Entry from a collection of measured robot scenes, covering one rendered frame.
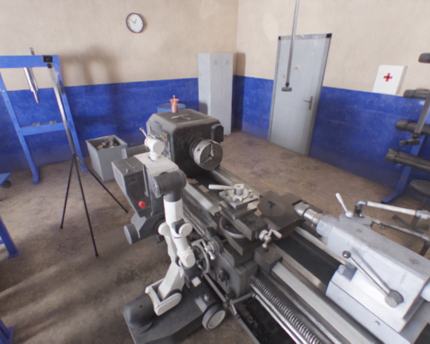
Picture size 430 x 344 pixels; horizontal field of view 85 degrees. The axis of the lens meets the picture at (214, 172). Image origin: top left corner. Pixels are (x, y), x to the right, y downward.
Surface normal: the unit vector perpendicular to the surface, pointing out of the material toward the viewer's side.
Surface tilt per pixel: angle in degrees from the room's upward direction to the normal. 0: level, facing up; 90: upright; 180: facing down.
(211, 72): 90
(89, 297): 0
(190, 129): 90
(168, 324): 0
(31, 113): 90
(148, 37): 90
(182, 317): 0
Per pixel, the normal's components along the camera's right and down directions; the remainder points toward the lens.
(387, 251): 0.00, -0.89
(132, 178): 0.59, 0.36
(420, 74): -0.83, 0.25
